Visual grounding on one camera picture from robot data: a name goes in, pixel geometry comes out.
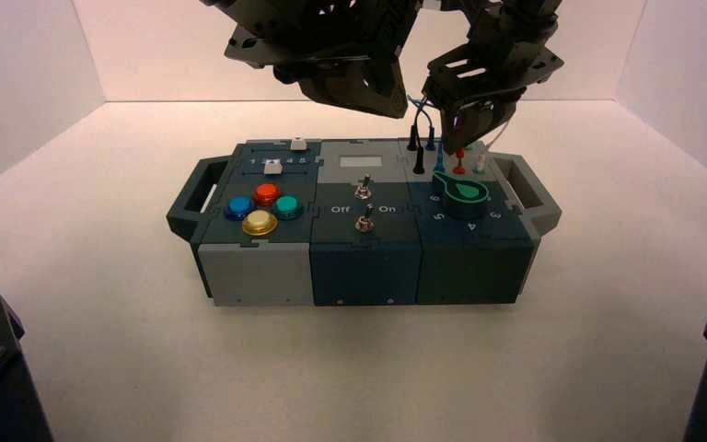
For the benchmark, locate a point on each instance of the yellow round push button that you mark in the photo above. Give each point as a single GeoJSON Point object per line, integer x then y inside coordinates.
{"type": "Point", "coordinates": [260, 223]}

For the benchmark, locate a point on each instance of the blue round push button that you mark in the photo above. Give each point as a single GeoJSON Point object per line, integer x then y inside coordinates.
{"type": "Point", "coordinates": [239, 208]}

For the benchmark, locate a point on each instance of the metal toggle switch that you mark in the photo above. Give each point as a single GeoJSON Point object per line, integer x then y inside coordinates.
{"type": "Point", "coordinates": [365, 218]}
{"type": "Point", "coordinates": [366, 186]}

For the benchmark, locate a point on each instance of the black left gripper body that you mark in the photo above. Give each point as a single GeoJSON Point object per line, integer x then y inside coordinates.
{"type": "Point", "coordinates": [317, 30]}

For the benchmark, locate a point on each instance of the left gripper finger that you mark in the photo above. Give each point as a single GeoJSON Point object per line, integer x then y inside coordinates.
{"type": "Point", "coordinates": [393, 88]}
{"type": "Point", "coordinates": [335, 84]}

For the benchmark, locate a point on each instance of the red round push button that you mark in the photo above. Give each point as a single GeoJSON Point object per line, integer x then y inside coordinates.
{"type": "Point", "coordinates": [266, 194]}

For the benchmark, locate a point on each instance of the green round push button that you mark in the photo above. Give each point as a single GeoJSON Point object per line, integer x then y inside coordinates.
{"type": "Point", "coordinates": [287, 207]}

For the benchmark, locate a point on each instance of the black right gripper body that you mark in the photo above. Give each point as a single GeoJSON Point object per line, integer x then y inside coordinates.
{"type": "Point", "coordinates": [500, 67]}

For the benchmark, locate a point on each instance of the teal grey control box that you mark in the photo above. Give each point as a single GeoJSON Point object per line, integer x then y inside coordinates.
{"type": "Point", "coordinates": [366, 268]}

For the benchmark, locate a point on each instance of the white slider knob blue triangle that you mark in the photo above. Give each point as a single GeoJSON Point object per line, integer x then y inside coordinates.
{"type": "Point", "coordinates": [299, 144]}
{"type": "Point", "coordinates": [273, 166]}

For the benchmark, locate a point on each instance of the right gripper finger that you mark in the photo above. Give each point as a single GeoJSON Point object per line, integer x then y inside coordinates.
{"type": "Point", "coordinates": [484, 122]}
{"type": "Point", "coordinates": [450, 131]}

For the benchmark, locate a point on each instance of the dark rotary knob green outline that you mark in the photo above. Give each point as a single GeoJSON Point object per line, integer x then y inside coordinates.
{"type": "Point", "coordinates": [460, 194]}

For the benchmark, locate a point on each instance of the red banana socket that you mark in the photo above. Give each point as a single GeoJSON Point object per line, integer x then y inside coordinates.
{"type": "Point", "coordinates": [459, 171]}

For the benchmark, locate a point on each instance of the white display window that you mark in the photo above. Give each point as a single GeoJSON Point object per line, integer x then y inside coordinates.
{"type": "Point", "coordinates": [361, 162]}

